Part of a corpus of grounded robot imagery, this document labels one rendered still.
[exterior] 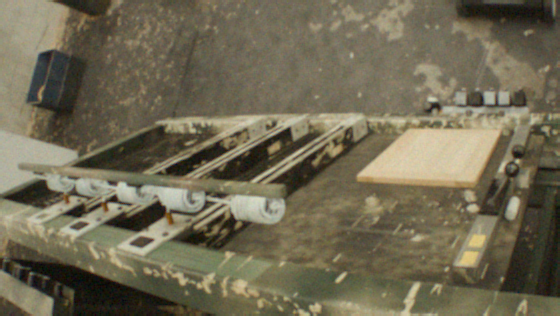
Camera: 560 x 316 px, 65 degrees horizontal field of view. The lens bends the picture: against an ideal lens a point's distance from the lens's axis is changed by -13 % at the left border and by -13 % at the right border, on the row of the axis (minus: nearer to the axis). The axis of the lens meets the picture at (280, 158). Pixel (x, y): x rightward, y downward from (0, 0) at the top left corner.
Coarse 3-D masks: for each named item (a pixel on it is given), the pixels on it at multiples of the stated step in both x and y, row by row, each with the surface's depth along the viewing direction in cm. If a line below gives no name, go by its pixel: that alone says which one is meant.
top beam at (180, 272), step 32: (0, 224) 154; (32, 224) 136; (64, 224) 132; (64, 256) 129; (96, 256) 117; (128, 256) 107; (160, 256) 104; (192, 256) 102; (224, 256) 100; (160, 288) 104; (192, 288) 97; (224, 288) 91; (256, 288) 86; (288, 288) 84; (320, 288) 82; (352, 288) 80; (384, 288) 78; (416, 288) 76; (448, 288) 74
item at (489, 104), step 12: (456, 96) 193; (468, 96) 194; (480, 96) 187; (492, 96) 184; (504, 96) 181; (516, 96) 178; (432, 108) 198; (444, 108) 198; (456, 108) 195; (468, 108) 192; (480, 108) 188; (492, 108) 186; (504, 108) 183; (516, 108) 180; (528, 108) 177
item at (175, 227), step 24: (360, 120) 194; (312, 144) 173; (336, 144) 178; (288, 168) 154; (312, 168) 165; (168, 216) 117; (192, 216) 120; (216, 216) 128; (192, 240) 120; (216, 240) 128
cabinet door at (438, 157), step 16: (400, 144) 173; (416, 144) 170; (432, 144) 167; (448, 144) 164; (464, 144) 161; (480, 144) 157; (384, 160) 160; (400, 160) 158; (416, 160) 156; (432, 160) 153; (448, 160) 150; (464, 160) 147; (480, 160) 144; (368, 176) 150; (384, 176) 147; (400, 176) 145; (416, 176) 142; (432, 176) 140; (448, 176) 137; (464, 176) 135
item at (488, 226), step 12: (516, 132) 156; (528, 132) 154; (504, 204) 112; (480, 216) 107; (492, 216) 105; (480, 228) 101; (492, 228) 100; (468, 240) 98; (492, 240) 100; (480, 252) 92; (456, 264) 91; (480, 264) 91; (456, 276) 91; (468, 276) 89
